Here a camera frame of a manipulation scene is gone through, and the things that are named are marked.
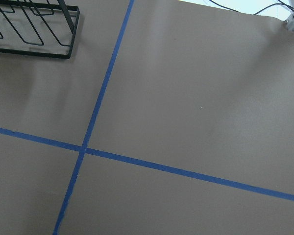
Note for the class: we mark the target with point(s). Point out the black wire cup rack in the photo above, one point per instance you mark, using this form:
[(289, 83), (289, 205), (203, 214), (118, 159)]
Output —
[(43, 28)]

